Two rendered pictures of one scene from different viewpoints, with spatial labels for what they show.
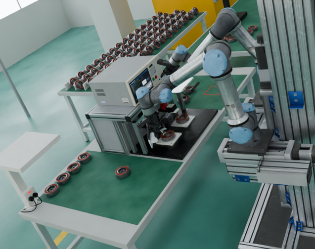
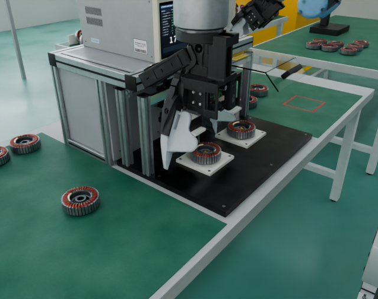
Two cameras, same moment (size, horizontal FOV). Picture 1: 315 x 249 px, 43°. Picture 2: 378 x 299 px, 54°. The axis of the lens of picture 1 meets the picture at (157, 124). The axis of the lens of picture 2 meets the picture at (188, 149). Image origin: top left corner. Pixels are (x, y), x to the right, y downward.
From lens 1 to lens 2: 176 cm
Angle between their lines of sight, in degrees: 2
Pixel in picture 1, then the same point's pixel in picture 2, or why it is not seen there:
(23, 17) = not seen: outside the picture
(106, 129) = (81, 97)
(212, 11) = (291, 24)
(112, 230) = not seen: outside the picture
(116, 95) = (125, 29)
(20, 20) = not seen: outside the picture
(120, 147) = (101, 145)
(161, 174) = (166, 239)
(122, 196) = (49, 267)
